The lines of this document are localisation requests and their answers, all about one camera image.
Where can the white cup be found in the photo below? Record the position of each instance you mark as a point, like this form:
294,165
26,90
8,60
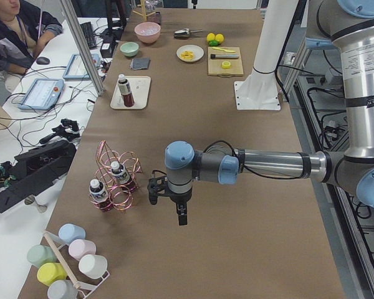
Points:
92,265

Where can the computer mouse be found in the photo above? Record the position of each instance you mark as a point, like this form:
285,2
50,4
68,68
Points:
42,61

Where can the pink bowl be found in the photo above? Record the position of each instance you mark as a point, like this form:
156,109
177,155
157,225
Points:
147,32

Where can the far teach pendant tablet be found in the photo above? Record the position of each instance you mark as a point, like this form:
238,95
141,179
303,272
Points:
75,69

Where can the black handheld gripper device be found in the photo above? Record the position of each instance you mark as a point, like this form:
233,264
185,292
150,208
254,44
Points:
68,129

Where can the seated person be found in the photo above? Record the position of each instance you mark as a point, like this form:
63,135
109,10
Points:
25,30

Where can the tea bottle in rack front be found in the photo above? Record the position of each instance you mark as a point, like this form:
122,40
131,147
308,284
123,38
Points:
99,195

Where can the black equipment case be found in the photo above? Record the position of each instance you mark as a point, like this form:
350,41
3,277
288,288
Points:
34,172

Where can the yellow cup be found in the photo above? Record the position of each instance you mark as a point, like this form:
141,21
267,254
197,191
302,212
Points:
51,272

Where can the tea bottle in rack back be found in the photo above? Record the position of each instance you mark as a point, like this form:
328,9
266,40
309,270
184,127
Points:
122,176

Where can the green bowl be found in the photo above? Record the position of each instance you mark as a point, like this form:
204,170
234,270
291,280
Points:
129,49

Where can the green lime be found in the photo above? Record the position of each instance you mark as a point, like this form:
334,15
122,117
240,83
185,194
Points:
213,43

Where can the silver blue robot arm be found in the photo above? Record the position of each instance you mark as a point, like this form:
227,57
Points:
348,25

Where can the white round plate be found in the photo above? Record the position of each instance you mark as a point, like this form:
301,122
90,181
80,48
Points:
198,52

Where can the teach pendant tablet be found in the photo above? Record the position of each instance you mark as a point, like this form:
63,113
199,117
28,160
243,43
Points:
75,69
43,94

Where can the metal scoop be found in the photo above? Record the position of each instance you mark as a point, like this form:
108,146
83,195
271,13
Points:
185,33

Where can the copper wire bottle rack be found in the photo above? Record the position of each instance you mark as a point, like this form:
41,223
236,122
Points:
121,200

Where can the pink cup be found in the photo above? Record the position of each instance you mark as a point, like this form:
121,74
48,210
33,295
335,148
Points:
81,247

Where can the steel muddler black tip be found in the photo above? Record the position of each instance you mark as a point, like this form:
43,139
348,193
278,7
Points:
224,56

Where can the yellow plastic knife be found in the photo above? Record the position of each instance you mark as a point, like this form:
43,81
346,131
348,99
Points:
224,49

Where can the grey cup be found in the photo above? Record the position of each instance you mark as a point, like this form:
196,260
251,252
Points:
62,289

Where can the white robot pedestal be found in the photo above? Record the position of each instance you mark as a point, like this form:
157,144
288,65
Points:
259,90

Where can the grey cloth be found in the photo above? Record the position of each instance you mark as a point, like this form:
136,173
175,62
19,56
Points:
140,64

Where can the half lemon slice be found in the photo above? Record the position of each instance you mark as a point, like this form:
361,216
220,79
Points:
226,64

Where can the near teach pendant tablet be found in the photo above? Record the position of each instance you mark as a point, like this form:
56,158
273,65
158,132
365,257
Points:
43,94

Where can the dark tea bottle on tray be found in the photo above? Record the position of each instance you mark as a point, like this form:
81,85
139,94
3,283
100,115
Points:
125,91

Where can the black keyboard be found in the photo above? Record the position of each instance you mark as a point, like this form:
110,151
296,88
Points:
89,35

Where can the white cup rack wooden handle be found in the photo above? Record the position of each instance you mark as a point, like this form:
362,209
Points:
86,289

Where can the yellow lemon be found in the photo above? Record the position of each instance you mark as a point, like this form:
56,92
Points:
219,38
210,37

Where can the tea bottle in rack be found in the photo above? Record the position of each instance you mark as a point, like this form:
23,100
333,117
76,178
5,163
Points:
99,195
122,176

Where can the blue cup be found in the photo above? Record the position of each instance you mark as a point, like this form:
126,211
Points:
71,232

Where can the cream rectangular tray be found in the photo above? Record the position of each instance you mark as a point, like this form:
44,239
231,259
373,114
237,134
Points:
140,87

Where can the glazed twisted donut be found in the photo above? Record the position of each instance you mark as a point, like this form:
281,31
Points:
187,55

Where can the green cup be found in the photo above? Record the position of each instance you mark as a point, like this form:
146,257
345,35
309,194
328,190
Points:
38,255

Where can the wooden cup stand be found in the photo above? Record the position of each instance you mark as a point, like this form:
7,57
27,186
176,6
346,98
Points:
147,9

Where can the bamboo cutting board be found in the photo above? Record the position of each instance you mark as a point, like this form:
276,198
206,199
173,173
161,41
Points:
214,65

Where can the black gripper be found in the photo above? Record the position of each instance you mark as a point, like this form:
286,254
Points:
177,198

